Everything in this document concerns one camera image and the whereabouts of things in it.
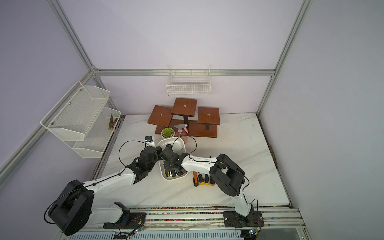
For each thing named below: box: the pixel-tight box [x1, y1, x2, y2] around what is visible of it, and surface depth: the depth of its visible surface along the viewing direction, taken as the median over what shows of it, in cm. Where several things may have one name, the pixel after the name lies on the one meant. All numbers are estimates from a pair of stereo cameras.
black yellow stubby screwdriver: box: [198, 174, 206, 186], surface depth 87 cm
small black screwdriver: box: [204, 174, 210, 186], surface depth 88 cm
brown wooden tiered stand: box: [147, 97, 220, 138], surface depth 100 cm
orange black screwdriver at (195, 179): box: [192, 171, 199, 187], surface depth 87 cm
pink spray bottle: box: [174, 124, 189, 144], surface depth 97 cm
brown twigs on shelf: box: [108, 113, 118, 130], surface depth 100 cm
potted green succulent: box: [160, 127, 175, 139], surface depth 100 cm
